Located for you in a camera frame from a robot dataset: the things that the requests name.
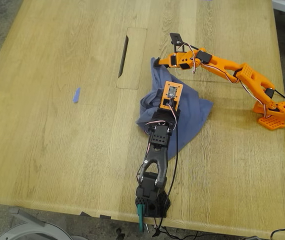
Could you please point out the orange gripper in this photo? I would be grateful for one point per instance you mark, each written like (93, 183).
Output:
(169, 60)

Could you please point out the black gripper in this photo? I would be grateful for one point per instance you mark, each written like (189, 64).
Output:
(158, 98)

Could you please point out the blue printed T-shirt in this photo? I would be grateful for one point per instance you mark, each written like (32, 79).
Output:
(192, 107)

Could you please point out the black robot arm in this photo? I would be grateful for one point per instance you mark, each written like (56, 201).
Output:
(157, 160)

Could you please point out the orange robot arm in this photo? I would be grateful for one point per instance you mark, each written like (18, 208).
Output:
(255, 77)

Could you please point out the blue tape piece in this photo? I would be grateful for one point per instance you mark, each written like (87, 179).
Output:
(76, 96)

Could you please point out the green table clamp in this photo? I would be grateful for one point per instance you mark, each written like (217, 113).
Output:
(140, 222)

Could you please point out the black chair caster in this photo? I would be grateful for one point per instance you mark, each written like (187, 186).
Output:
(120, 235)

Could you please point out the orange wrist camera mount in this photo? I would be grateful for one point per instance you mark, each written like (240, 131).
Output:
(167, 87)

